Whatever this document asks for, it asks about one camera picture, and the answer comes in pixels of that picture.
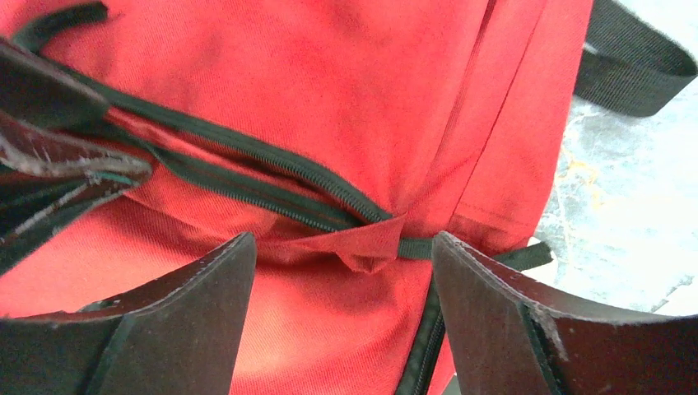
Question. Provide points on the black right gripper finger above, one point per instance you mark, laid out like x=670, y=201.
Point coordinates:
x=34, y=209
x=511, y=334
x=177, y=334
x=37, y=102

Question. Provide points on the red backpack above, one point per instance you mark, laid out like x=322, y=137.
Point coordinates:
x=344, y=136

